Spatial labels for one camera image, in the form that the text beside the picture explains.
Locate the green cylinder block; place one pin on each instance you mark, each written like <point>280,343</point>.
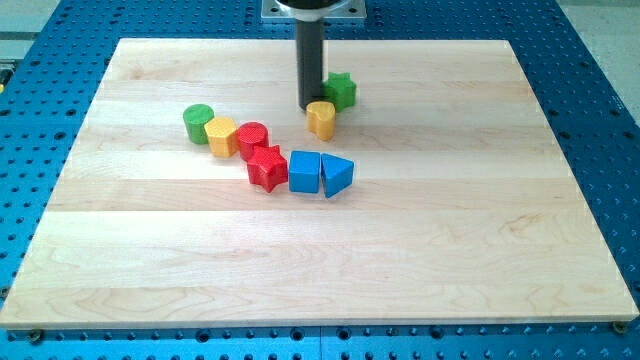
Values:
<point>195,117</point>

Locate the blue cube block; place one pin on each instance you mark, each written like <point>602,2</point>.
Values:
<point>304,171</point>

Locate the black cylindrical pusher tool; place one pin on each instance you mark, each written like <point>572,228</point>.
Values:
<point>309,38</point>

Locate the blue triangle block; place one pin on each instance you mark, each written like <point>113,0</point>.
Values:
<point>336,173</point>

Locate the yellow pentagon block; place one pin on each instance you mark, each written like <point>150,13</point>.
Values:
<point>221,132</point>

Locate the yellow heart block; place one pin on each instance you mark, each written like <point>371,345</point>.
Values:
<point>320,119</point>

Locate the green star block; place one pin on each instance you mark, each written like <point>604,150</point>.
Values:
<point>340,90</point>

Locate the red cylinder block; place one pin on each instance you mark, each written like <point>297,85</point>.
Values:
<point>250,135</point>

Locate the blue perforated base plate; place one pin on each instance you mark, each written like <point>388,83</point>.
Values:
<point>581,59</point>

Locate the silver robot mounting plate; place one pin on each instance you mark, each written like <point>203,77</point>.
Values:
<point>281,11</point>

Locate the red star block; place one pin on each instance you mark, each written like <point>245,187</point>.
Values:
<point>267,167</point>

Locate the light wooden board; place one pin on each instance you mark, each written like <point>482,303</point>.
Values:
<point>463,208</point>

